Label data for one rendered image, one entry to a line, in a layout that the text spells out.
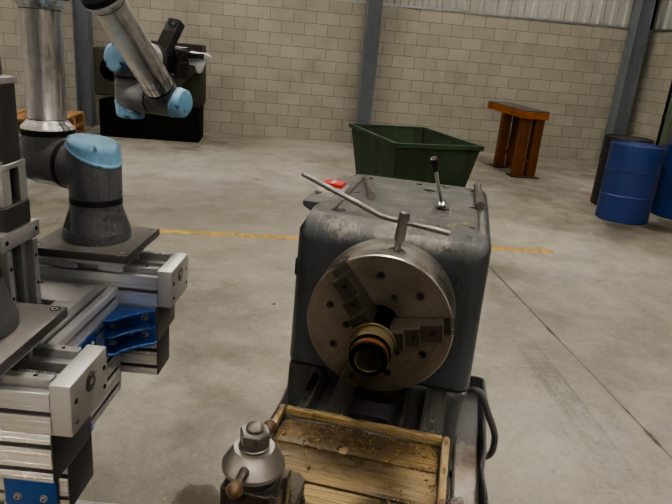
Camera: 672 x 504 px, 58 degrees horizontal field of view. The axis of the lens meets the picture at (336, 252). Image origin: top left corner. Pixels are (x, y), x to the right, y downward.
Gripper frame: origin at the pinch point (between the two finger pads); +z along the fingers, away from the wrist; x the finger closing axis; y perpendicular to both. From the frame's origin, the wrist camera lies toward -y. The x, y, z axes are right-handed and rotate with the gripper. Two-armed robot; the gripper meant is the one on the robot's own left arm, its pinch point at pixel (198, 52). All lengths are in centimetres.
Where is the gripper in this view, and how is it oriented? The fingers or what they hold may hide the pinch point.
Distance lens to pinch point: 197.4
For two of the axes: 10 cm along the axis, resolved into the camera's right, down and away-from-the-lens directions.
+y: -2.1, 9.1, 3.7
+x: 8.9, 3.3, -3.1
